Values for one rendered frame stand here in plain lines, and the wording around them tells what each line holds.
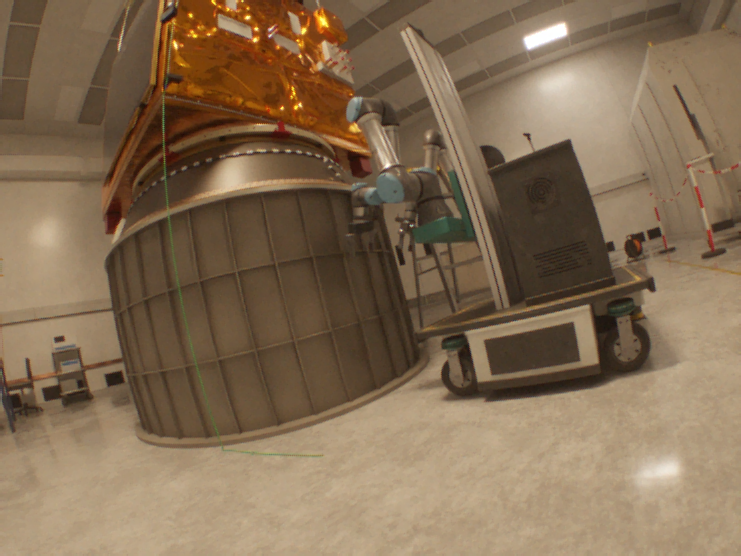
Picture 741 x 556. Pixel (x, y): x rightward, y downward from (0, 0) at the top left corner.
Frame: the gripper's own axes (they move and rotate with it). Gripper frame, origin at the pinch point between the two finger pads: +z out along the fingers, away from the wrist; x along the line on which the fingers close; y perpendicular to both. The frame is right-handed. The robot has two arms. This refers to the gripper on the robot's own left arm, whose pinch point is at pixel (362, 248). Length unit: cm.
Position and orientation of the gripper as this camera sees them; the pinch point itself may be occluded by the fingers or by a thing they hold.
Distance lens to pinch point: 164.9
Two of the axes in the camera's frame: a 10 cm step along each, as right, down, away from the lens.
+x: -6.5, 2.5, -7.1
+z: 0.4, 9.5, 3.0
